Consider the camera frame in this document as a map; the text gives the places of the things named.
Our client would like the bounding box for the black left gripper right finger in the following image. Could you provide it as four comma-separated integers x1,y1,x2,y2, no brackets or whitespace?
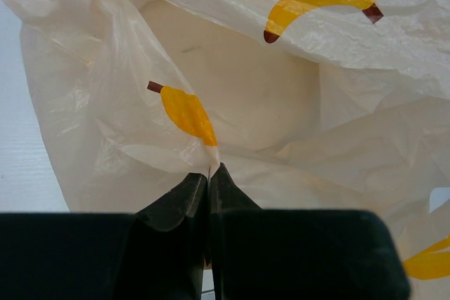
210,165,411,299

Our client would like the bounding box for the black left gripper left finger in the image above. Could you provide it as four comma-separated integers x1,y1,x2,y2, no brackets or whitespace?
1,174,207,299

